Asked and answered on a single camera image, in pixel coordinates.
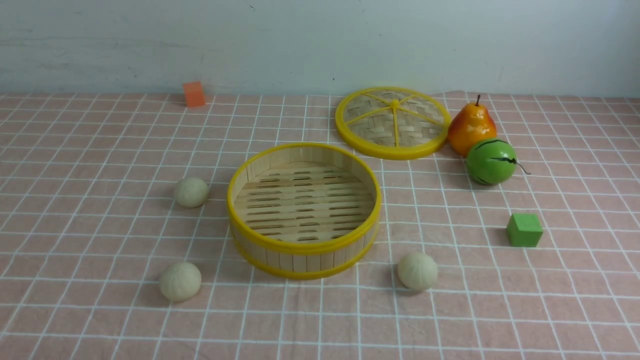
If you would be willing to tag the white bun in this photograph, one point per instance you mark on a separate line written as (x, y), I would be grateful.
(191, 192)
(180, 281)
(418, 271)

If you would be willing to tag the bamboo steamer tray yellow rim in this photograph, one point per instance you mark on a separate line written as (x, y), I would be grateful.
(304, 211)

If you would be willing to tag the woven steamer lid yellow rim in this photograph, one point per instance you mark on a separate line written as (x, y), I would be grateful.
(392, 123)

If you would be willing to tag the orange cube block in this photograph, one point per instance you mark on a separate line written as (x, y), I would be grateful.
(194, 94)

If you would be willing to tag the orange yellow toy pear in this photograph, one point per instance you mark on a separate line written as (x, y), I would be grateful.
(471, 125)

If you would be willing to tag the green toy watermelon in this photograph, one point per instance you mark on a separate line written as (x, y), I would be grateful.
(492, 161)

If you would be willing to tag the green cube block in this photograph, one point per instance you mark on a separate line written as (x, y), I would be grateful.
(524, 230)

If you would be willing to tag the pink checked tablecloth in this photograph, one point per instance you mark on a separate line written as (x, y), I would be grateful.
(89, 223)

